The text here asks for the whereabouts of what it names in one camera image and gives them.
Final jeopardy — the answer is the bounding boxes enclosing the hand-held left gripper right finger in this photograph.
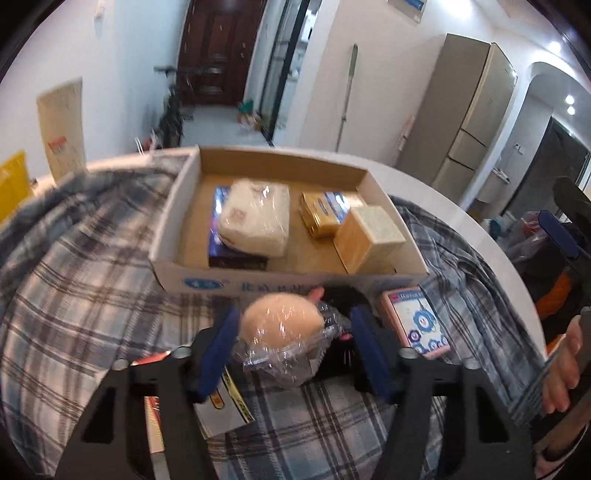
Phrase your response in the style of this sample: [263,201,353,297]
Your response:
[348,307,536,480]

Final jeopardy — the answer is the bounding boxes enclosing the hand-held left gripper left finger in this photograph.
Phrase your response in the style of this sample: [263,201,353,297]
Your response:
[55,307,241,480]

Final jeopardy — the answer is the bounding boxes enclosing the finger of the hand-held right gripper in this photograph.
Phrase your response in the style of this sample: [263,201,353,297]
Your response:
[536,210,583,260]
[551,176,591,227]

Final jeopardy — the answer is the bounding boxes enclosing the black plush toy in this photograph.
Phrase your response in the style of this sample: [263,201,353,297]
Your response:
[308,285,384,381]

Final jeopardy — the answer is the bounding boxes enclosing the red white cigarette pack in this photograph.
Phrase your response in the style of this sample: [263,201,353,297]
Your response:
[141,352,257,455]

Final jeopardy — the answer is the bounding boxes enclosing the pink card box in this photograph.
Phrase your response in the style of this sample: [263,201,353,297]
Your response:
[379,287,453,361]

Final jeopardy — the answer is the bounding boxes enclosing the plastic-wrapped bun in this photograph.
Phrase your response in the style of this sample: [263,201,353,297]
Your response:
[233,291,345,386]

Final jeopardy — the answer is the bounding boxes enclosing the dark blue cigarette pack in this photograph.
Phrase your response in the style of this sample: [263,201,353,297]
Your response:
[208,186,271,271]

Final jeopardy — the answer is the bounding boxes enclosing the cardboard box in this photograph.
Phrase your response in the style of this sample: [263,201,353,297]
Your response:
[148,145,430,296]

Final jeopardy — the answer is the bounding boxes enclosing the tan small box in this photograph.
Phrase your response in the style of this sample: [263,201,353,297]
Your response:
[333,205,407,274]

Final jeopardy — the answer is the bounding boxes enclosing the white tissue packet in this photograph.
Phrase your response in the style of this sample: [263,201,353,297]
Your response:
[218,179,291,258]

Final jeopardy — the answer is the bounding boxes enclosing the gold blue snack packet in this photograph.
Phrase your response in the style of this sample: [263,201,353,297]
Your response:
[299,190,368,240]

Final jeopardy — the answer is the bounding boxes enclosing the person's right hand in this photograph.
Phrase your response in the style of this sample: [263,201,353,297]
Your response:
[542,318,583,416]

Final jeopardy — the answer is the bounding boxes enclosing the dark bathroom door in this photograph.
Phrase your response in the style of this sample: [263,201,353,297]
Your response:
[508,117,589,217]

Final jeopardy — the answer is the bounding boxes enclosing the white washbasin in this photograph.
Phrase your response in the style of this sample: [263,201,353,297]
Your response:
[475,168,511,204]

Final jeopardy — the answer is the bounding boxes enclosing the beige refrigerator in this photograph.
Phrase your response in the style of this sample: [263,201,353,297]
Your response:
[397,33,519,206]

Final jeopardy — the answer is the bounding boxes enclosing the blue plaid shirt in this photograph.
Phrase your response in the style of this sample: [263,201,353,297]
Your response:
[0,154,548,480]

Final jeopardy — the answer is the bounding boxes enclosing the black bicycle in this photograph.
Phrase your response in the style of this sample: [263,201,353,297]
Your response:
[154,65,232,151]

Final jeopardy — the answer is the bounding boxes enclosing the grey electrical panel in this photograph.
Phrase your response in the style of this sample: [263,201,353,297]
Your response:
[387,0,428,24]

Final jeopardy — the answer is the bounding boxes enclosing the yellow plastic bin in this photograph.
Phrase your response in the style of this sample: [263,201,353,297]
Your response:
[0,150,33,224]

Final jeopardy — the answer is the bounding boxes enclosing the cream cylindrical tube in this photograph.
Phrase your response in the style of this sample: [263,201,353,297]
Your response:
[37,78,88,182]

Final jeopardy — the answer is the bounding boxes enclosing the black framed glass door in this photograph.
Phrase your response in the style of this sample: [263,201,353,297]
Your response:
[259,0,321,141]

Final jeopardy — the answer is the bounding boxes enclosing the dark red entrance door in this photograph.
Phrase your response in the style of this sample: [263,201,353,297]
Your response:
[178,0,269,108]

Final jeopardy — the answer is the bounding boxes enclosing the pink handled broom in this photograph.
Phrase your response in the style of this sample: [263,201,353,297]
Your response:
[396,115,415,153]

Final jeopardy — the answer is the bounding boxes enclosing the green handled mop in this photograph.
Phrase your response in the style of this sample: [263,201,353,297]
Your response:
[336,44,359,151]

